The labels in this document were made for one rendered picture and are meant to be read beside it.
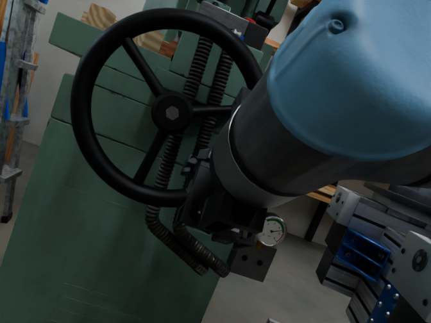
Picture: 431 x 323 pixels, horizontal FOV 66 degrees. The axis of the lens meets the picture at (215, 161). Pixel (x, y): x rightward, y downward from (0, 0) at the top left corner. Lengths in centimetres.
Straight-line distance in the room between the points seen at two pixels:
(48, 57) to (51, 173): 269
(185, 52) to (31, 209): 44
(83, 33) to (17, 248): 45
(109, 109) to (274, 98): 56
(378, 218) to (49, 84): 293
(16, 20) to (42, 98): 186
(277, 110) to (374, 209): 87
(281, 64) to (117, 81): 55
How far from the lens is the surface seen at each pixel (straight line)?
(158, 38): 71
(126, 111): 68
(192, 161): 35
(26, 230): 79
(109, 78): 69
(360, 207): 99
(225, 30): 50
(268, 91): 16
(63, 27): 72
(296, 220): 361
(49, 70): 338
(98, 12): 73
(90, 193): 72
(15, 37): 158
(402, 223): 104
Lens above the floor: 83
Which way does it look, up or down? 7 degrees down
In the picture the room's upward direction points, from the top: 22 degrees clockwise
